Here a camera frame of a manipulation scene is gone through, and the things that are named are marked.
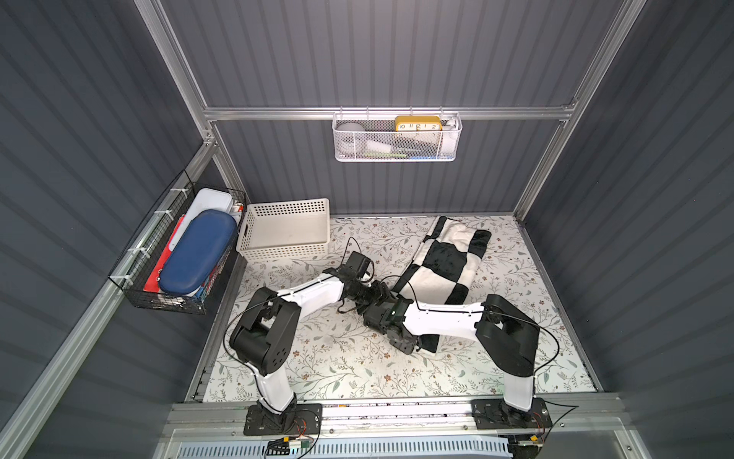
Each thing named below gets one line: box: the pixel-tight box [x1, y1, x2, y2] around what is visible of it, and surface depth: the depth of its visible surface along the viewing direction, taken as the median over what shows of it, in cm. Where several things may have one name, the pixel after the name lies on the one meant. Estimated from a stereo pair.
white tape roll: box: [335, 122, 367, 157], surface depth 89 cm
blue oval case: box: [158, 208, 238, 296], surface depth 69 cm
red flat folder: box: [143, 214, 187, 293], surface depth 67 cm
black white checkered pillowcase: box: [391, 215, 492, 353], surface depth 104 cm
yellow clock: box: [395, 115, 443, 132], surface depth 90 cm
